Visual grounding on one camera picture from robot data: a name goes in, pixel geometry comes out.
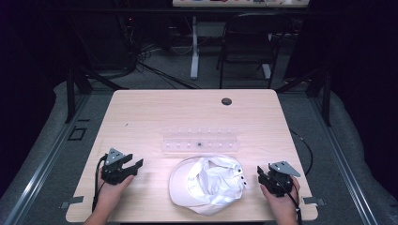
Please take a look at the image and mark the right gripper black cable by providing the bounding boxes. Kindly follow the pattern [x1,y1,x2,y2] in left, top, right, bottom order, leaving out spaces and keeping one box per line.
[273,173,304,225]

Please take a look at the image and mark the person's right hand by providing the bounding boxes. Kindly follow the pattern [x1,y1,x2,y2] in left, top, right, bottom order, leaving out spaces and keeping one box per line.
[259,177,301,219]

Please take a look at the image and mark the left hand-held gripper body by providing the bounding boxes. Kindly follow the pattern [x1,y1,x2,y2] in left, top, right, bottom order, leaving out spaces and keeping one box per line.
[100,147,135,186]

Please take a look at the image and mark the clear acrylic rack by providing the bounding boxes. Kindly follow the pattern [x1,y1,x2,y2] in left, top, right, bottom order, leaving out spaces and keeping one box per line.
[161,126,240,155]

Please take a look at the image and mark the black metal stand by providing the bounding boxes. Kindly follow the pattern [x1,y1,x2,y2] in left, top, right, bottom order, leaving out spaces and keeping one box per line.
[275,64,332,128]
[64,66,130,125]

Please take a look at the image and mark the person's left hand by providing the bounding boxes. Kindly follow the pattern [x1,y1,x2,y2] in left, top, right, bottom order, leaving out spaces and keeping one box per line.
[93,171,135,215]

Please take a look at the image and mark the black chair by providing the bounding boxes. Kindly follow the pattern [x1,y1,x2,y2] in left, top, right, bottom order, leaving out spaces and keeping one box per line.
[216,12,294,90]

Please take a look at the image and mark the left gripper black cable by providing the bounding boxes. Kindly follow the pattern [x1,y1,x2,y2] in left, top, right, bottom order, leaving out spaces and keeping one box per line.
[91,154,108,214]

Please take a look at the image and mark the white baseball cap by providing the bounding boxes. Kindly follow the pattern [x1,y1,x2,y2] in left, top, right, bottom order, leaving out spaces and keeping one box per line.
[168,153,252,218]

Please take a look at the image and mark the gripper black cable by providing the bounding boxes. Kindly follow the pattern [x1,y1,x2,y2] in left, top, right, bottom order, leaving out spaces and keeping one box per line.
[273,173,304,225]
[91,154,108,214]

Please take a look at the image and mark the grey metal table bracket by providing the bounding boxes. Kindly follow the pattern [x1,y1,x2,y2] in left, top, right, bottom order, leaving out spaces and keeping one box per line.
[59,195,85,210]
[301,196,327,207]

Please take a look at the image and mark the aluminium floor rail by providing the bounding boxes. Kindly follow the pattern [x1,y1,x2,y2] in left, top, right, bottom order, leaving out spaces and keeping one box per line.
[2,93,92,225]
[308,93,380,225]

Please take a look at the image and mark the white desk leg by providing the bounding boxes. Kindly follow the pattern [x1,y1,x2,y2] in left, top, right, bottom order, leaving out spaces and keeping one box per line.
[261,63,272,80]
[190,15,201,81]

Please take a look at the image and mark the bundle of black floor cables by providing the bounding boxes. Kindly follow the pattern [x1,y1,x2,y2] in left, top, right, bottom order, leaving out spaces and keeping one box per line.
[116,15,203,91]

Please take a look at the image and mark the thin black cable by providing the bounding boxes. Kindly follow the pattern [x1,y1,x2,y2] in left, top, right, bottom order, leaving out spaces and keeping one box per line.
[289,127,314,177]

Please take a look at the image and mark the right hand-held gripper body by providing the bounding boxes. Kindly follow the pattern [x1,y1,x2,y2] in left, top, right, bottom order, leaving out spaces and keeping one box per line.
[265,160,301,198]

